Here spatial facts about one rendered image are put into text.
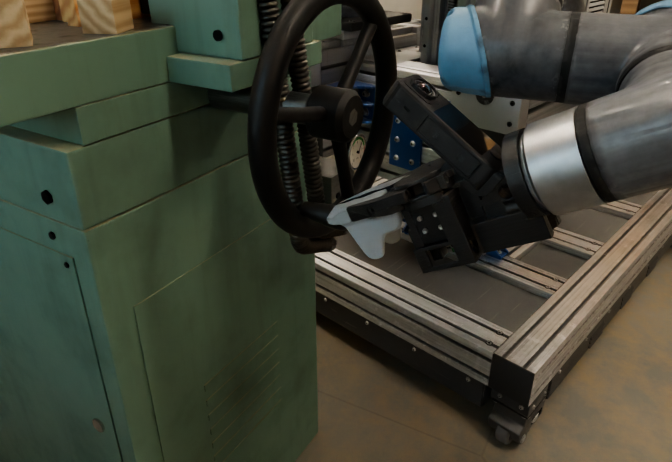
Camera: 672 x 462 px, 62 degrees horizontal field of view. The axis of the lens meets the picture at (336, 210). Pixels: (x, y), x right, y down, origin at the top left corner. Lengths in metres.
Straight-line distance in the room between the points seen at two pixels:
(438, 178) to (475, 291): 0.98
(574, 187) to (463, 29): 0.17
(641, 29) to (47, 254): 0.64
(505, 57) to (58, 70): 0.40
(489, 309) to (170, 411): 0.79
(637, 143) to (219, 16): 0.43
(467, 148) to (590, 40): 0.13
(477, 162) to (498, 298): 0.97
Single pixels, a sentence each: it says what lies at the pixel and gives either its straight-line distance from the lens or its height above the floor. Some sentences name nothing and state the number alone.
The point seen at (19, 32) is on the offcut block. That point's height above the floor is 0.91.
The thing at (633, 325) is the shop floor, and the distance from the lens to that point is 1.82.
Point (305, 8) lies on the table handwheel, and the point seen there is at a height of 0.93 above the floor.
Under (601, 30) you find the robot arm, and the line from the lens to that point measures 0.50.
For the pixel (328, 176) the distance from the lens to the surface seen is 0.96.
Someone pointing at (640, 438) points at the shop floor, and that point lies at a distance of 1.48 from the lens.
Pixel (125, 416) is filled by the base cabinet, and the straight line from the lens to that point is 0.80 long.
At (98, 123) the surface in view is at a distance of 0.63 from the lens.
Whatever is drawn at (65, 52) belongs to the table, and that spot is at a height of 0.89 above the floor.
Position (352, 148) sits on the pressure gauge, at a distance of 0.94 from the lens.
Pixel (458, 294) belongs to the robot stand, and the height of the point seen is 0.21.
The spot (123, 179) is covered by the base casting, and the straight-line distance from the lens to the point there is 0.66.
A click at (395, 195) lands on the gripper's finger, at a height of 0.80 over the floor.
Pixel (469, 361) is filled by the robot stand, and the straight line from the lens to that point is 1.26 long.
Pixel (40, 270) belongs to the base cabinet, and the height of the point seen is 0.63.
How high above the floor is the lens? 0.99
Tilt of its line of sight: 26 degrees down
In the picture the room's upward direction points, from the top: straight up
